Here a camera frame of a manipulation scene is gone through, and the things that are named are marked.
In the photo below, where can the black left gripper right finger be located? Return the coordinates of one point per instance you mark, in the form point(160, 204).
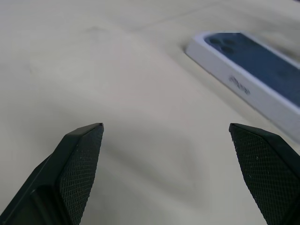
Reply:
point(269, 168)

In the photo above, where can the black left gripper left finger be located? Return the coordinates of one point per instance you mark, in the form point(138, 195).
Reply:
point(58, 178)

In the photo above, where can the white phone box lid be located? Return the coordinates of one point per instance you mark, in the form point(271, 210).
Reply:
point(234, 77)

